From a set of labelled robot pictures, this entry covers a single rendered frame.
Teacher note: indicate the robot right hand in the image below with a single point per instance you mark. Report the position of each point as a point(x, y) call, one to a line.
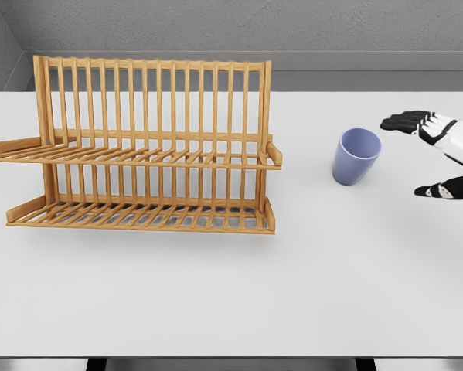
point(457, 139)

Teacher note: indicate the wooden two-tier dish rack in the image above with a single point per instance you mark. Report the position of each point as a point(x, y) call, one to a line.
point(150, 154)

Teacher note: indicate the lavender blue cup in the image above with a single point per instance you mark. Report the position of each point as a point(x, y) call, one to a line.
point(353, 162)

